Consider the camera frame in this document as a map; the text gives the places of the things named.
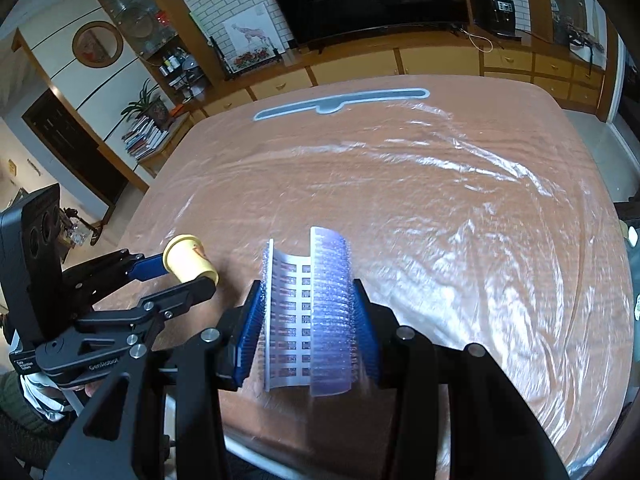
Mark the stack of books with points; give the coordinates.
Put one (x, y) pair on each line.
(145, 137)

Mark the potted green plant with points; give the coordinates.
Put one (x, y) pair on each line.
(147, 102)

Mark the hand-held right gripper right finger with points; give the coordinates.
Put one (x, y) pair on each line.
(365, 335)

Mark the person's left hand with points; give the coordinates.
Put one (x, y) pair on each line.
(90, 391)

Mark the purple hair roller front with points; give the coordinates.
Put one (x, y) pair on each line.
(310, 310)

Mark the black curved television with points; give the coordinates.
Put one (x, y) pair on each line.
(365, 0)

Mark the small wooden side table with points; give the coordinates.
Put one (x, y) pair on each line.
(170, 147)

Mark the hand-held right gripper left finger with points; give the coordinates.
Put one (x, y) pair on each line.
(247, 335)

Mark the dark wooden door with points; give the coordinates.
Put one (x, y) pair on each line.
(70, 150)

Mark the glass cabinet with bottles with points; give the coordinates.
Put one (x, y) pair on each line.
(140, 10)

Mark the yellow cup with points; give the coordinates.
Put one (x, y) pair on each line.
(187, 260)

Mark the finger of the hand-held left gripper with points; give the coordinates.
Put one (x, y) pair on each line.
(147, 267)
(175, 297)

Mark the round wall plaque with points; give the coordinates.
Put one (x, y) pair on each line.
(97, 44)

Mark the person's left forearm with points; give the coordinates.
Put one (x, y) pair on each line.
(35, 400)

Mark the black coffee machine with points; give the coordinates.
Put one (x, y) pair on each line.
(492, 7)

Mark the wooden low cabinet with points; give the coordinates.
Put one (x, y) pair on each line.
(440, 65)

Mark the grey hanger-shaped strip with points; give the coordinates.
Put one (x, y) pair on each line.
(340, 102)

